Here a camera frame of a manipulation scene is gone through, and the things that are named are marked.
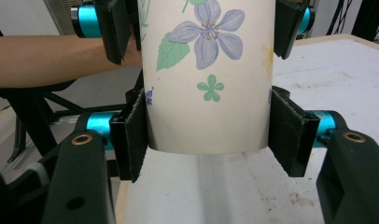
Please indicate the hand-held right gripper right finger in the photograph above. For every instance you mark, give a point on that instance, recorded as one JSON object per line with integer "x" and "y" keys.
{"x": 355, "y": 174}

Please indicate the white foam mat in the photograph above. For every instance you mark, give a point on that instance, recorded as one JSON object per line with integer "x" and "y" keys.
{"x": 334, "y": 81}

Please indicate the white floral paper cup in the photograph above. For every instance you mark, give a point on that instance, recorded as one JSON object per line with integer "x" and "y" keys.
{"x": 209, "y": 118}

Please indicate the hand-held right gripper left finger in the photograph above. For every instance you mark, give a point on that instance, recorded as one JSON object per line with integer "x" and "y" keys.
{"x": 85, "y": 174}

